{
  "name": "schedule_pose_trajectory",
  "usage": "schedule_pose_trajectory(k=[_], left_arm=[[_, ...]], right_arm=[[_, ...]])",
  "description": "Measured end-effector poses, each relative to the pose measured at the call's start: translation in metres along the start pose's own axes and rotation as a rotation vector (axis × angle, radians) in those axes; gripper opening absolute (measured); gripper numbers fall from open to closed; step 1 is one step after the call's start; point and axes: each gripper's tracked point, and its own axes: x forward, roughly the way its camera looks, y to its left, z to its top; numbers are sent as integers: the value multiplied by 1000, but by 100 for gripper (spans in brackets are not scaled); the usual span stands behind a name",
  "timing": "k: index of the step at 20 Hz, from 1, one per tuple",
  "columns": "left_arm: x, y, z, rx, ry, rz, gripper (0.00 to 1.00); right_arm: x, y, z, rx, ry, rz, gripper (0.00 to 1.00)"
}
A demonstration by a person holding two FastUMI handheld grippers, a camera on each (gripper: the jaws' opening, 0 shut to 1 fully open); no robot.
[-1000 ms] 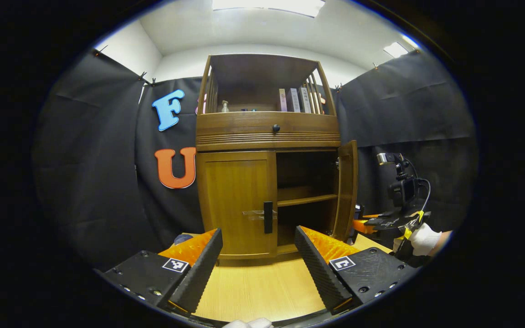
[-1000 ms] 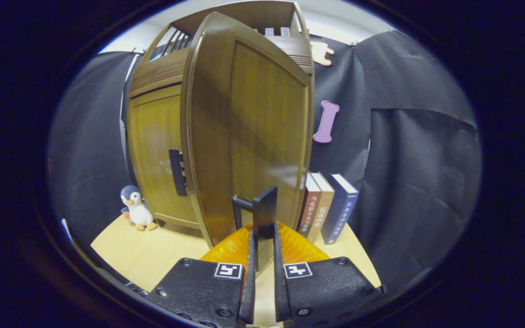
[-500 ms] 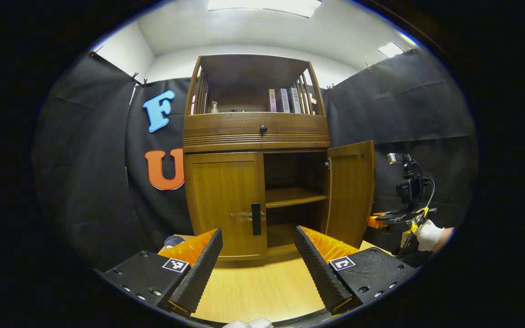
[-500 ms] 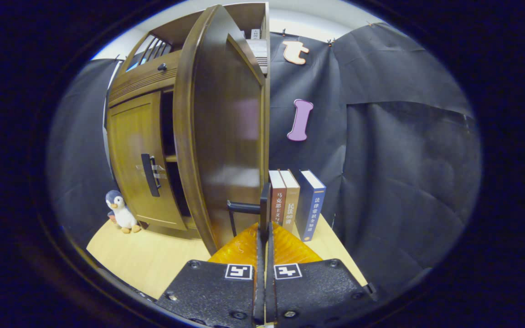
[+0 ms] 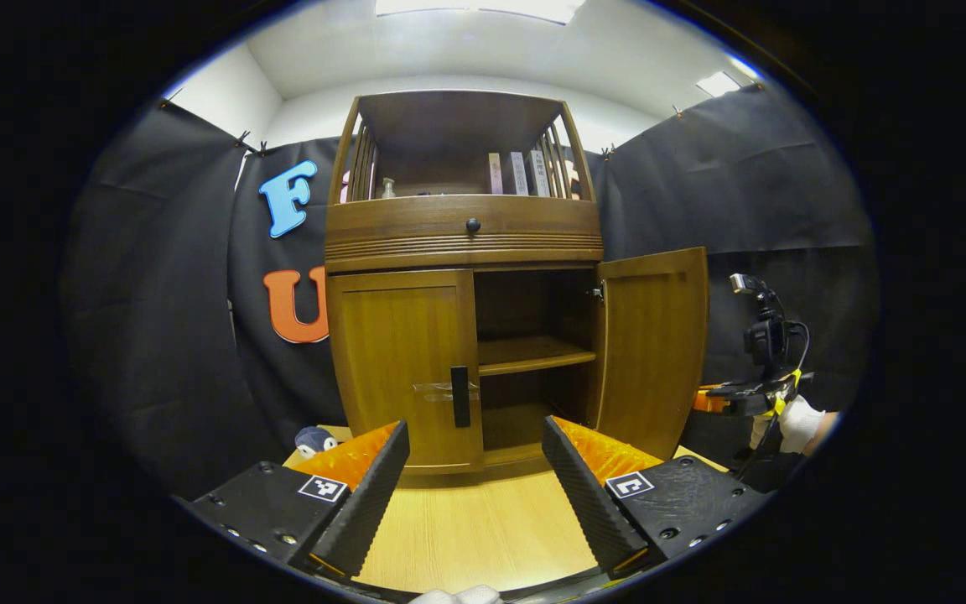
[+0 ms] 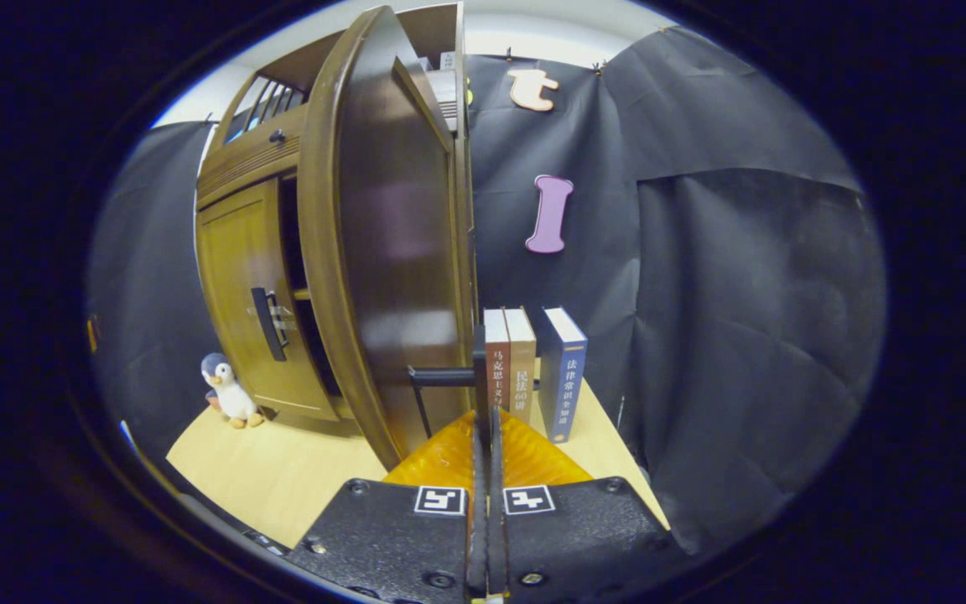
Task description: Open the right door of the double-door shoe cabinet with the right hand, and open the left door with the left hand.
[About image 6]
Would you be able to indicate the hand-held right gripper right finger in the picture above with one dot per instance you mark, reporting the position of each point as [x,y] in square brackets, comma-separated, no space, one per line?
[584,528]

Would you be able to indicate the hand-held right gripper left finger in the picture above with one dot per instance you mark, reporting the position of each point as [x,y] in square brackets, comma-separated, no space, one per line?
[399,528]

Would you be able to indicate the wooden cabinet door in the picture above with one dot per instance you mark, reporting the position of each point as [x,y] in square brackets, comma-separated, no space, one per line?
[240,277]
[391,252]

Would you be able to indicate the brown wooden shoe cabinet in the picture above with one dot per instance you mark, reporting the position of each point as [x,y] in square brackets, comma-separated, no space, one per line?
[240,159]

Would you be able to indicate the wooden cabinet drawer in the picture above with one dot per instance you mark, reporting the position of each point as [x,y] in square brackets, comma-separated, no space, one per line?
[248,155]

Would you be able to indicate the blue book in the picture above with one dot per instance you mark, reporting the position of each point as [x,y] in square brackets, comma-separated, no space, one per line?
[565,386]

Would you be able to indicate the beige book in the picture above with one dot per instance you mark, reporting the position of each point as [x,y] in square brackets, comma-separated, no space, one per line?
[521,369]

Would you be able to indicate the red-brown book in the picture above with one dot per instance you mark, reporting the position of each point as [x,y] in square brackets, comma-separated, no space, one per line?
[496,361]

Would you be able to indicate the penguin plush toy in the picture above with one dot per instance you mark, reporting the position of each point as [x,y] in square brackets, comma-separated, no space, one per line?
[233,396]

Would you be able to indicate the black backdrop cloth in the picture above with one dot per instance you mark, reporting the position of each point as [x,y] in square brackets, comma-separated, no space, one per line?
[743,294]

